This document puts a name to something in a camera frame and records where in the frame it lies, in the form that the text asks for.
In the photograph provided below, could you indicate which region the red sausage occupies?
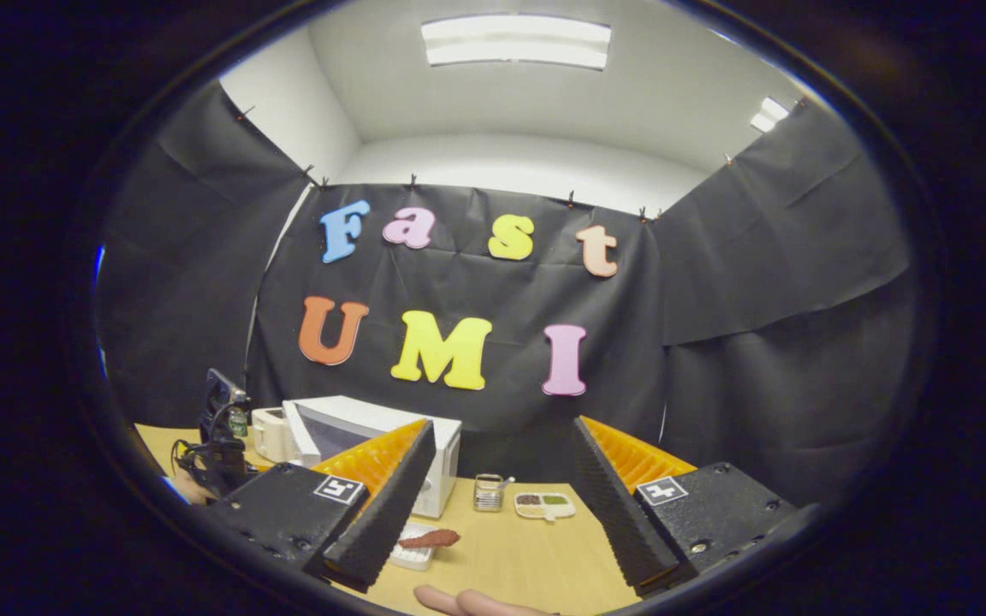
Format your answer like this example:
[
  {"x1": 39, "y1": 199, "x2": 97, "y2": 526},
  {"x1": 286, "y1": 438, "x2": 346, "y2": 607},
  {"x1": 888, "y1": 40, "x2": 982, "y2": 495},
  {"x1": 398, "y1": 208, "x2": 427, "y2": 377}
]
[{"x1": 397, "y1": 529, "x2": 461, "y2": 550}]

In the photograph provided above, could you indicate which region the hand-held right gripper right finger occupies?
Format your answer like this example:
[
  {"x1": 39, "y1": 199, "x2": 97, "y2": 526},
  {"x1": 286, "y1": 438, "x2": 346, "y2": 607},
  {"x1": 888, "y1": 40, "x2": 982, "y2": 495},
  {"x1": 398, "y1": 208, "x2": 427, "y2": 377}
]
[{"x1": 573, "y1": 416, "x2": 802, "y2": 598}]

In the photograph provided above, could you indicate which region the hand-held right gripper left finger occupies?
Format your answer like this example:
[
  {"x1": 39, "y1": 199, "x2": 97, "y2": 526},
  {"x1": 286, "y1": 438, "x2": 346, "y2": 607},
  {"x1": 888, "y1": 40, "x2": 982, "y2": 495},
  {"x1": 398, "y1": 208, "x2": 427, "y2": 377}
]
[{"x1": 202, "y1": 418, "x2": 438, "y2": 594}]

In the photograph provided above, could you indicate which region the small ceiling light panel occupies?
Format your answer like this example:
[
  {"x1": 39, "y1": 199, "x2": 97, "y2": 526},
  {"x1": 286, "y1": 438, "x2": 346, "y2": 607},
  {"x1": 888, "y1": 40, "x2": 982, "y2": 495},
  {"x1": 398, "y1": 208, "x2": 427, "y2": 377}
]
[{"x1": 750, "y1": 97, "x2": 791, "y2": 133}]

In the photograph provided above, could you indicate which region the large ceiling light panel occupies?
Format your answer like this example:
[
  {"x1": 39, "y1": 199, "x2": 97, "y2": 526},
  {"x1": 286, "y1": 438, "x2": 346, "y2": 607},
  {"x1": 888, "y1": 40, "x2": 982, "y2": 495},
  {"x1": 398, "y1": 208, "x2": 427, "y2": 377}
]
[{"x1": 421, "y1": 15, "x2": 612, "y2": 71}]

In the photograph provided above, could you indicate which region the white compartment snack plate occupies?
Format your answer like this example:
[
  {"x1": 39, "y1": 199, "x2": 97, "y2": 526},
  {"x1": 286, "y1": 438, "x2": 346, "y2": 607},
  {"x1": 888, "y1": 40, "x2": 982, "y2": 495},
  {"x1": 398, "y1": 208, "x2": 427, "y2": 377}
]
[{"x1": 514, "y1": 491, "x2": 577, "y2": 523}]

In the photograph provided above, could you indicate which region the white toaster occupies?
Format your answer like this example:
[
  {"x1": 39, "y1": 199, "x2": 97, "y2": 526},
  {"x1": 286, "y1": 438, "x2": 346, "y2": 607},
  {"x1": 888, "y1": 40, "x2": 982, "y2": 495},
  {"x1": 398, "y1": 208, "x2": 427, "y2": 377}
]
[{"x1": 251, "y1": 407, "x2": 297, "y2": 465}]

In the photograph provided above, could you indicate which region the black backdrop cloth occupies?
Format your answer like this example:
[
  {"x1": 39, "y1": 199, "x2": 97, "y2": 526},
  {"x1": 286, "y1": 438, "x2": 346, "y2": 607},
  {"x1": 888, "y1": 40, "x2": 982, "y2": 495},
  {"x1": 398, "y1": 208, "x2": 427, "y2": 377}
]
[{"x1": 95, "y1": 81, "x2": 922, "y2": 506}]

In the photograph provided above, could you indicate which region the white microwave oven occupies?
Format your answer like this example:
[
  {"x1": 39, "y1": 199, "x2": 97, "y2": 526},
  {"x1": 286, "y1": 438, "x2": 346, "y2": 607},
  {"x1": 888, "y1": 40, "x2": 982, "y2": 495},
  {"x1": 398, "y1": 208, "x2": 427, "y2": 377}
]
[{"x1": 282, "y1": 395, "x2": 463, "y2": 520}]

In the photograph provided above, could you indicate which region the white rectangular tray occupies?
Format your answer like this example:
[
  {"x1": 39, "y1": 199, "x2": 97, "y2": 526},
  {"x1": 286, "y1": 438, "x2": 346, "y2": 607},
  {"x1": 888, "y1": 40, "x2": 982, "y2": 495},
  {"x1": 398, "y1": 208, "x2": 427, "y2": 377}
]
[{"x1": 389, "y1": 522, "x2": 438, "y2": 572}]

